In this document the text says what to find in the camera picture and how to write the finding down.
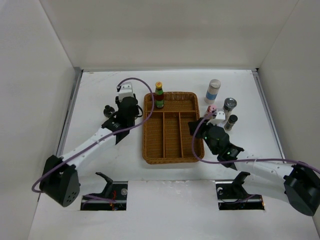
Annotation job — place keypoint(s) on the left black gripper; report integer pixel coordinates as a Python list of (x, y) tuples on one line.
[(117, 101)]

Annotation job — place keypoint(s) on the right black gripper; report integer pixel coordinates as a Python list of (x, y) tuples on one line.
[(202, 127)]

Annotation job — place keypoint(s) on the white salt grinder black top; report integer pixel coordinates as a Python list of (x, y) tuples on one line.
[(109, 111)]

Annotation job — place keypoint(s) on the red sauce bottle yellow cap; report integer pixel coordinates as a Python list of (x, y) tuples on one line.
[(159, 95)]

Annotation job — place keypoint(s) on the tall blue label spice jar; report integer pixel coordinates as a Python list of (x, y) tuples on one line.
[(212, 91)]

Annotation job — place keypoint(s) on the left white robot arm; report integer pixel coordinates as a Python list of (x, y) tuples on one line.
[(61, 179)]

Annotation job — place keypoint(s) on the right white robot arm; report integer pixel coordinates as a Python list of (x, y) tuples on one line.
[(294, 182)]

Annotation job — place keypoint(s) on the pink lid spice jar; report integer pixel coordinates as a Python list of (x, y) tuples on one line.
[(211, 111)]

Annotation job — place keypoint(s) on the brown wicker divided basket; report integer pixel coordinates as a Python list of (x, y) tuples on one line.
[(166, 136)]

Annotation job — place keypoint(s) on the small dark spice jar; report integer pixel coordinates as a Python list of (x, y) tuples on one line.
[(230, 122)]

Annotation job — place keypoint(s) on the silver top pepper grinder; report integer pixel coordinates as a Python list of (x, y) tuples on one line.
[(229, 104)]

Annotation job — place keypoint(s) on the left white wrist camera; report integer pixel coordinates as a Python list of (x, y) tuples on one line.
[(125, 90)]

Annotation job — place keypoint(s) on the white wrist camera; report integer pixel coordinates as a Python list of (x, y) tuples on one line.
[(218, 117), (125, 90)]

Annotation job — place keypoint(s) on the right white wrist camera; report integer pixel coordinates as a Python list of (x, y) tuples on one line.
[(218, 117)]

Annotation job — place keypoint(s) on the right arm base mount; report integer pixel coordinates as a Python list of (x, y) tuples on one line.
[(231, 195)]

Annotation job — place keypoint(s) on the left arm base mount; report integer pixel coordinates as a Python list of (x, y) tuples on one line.
[(101, 193)]

